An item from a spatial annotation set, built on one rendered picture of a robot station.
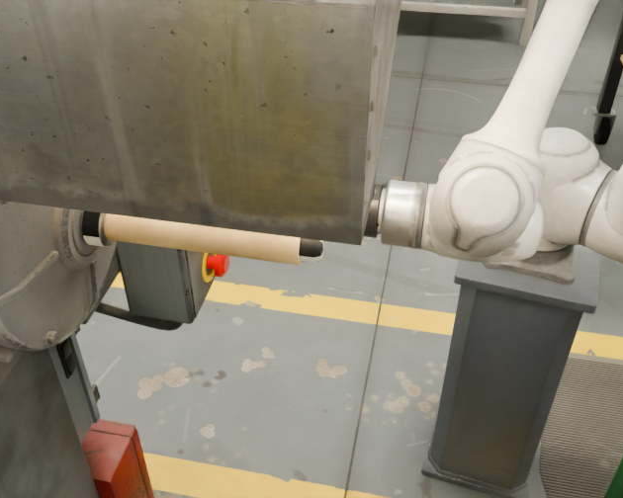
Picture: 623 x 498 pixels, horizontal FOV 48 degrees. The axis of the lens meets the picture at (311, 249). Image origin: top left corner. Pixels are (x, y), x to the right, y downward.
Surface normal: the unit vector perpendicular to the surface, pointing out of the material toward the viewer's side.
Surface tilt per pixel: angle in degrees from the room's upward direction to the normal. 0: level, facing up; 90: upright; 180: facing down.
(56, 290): 94
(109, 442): 0
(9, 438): 90
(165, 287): 90
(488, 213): 56
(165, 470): 0
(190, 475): 0
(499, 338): 90
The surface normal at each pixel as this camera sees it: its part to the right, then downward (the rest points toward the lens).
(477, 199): -0.20, 0.08
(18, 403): 0.98, 0.13
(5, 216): 0.79, 0.13
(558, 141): -0.08, -0.82
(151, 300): -0.20, 0.62
